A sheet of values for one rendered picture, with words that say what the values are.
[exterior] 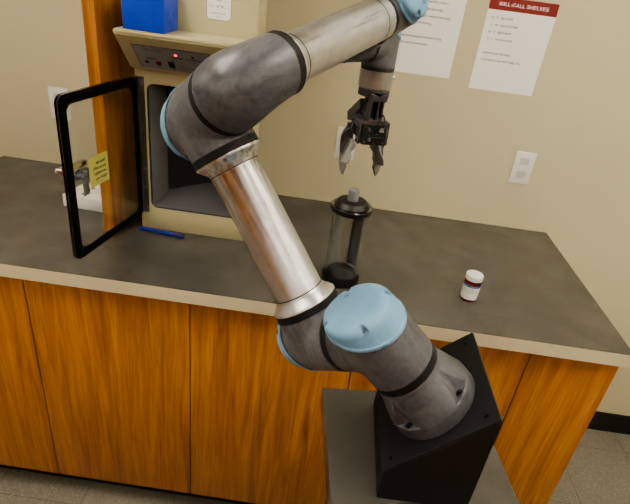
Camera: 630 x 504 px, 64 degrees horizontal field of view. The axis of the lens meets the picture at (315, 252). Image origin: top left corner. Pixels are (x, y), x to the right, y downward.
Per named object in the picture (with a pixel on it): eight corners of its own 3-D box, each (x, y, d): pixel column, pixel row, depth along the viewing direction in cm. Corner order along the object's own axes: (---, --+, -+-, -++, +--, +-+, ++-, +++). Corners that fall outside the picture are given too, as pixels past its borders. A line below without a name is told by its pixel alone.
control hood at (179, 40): (133, 65, 132) (131, 23, 127) (256, 82, 131) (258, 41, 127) (114, 72, 122) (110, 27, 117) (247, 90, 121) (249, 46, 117)
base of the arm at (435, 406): (490, 404, 76) (455, 361, 73) (407, 457, 78) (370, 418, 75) (455, 349, 90) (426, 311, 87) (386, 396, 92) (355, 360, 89)
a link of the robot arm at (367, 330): (413, 395, 73) (359, 333, 69) (351, 389, 84) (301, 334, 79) (445, 332, 79) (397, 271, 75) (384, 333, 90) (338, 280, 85)
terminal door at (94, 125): (143, 214, 151) (136, 75, 131) (76, 262, 124) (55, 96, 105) (140, 214, 151) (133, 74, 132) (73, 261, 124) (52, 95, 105)
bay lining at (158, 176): (177, 177, 172) (176, 68, 155) (253, 187, 172) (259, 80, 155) (151, 205, 151) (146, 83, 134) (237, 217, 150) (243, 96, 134)
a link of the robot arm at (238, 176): (345, 388, 81) (175, 67, 71) (292, 383, 93) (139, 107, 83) (388, 345, 88) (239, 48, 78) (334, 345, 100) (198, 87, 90)
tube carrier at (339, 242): (354, 265, 146) (366, 197, 136) (363, 286, 137) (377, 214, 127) (317, 265, 144) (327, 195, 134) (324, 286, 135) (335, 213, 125)
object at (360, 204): (363, 206, 136) (367, 183, 133) (372, 221, 128) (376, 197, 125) (329, 204, 134) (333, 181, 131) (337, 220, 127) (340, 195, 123)
